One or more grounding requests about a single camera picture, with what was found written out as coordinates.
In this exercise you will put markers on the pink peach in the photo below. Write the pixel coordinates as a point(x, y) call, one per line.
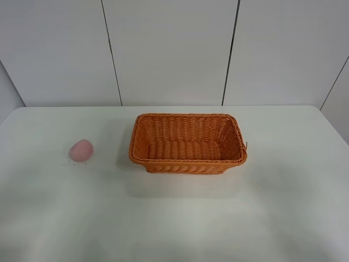
point(81, 151)

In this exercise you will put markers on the orange wicker basket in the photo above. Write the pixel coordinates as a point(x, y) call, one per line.
point(204, 144)

